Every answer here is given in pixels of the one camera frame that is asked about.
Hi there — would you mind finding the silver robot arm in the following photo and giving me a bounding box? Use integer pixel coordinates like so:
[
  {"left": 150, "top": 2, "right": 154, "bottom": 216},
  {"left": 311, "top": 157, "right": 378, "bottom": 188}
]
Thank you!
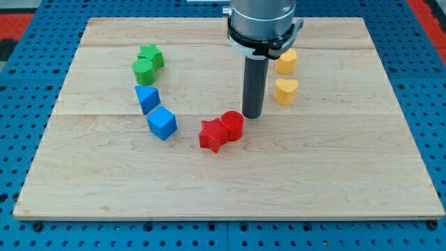
[{"left": 227, "top": 0, "right": 304, "bottom": 60}]

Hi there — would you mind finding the red star block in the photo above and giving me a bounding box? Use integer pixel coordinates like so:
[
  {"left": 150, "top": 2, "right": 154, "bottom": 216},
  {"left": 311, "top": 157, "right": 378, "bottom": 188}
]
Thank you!
[{"left": 199, "top": 118, "right": 229, "bottom": 153}]

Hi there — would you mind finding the blue cube block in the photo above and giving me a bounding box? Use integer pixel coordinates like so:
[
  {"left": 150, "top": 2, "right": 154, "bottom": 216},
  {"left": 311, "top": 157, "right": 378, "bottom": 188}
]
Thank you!
[{"left": 146, "top": 106, "right": 178, "bottom": 140}]

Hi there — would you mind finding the green star block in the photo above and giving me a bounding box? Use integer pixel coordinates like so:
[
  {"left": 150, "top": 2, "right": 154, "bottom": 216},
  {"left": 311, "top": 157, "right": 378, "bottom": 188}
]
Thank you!
[{"left": 137, "top": 44, "right": 164, "bottom": 68}]

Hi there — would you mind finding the red cylinder block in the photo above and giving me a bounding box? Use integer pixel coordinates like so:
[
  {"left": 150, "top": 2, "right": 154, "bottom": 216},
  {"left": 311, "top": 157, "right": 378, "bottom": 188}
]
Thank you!
[{"left": 220, "top": 111, "right": 244, "bottom": 142}]

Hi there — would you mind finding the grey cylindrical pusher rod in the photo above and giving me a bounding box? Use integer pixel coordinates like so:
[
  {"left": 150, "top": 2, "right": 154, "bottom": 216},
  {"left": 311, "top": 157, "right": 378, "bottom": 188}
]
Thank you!
[{"left": 242, "top": 57, "right": 269, "bottom": 119}]

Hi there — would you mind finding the yellow heart block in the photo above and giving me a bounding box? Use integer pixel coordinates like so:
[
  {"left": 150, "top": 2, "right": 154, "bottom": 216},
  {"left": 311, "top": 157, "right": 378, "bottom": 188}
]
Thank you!
[{"left": 273, "top": 79, "right": 299, "bottom": 105}]

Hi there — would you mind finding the light wooden board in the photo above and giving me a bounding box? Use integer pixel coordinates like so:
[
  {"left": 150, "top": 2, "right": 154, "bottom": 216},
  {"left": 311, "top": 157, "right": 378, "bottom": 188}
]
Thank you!
[{"left": 13, "top": 17, "right": 445, "bottom": 221}]

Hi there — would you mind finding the blue triangular prism block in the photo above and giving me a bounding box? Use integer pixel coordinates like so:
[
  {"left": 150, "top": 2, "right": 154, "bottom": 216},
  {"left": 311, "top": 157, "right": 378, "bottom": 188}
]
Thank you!
[{"left": 135, "top": 86, "right": 161, "bottom": 115}]

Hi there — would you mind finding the yellow pentagon block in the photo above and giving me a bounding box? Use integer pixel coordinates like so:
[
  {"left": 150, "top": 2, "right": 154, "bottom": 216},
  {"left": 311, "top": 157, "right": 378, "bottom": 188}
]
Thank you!
[{"left": 275, "top": 49, "right": 298, "bottom": 75}]

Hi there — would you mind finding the green cylinder block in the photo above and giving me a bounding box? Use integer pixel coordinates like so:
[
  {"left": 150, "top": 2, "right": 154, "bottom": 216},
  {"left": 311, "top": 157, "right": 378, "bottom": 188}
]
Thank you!
[{"left": 132, "top": 59, "right": 157, "bottom": 86}]

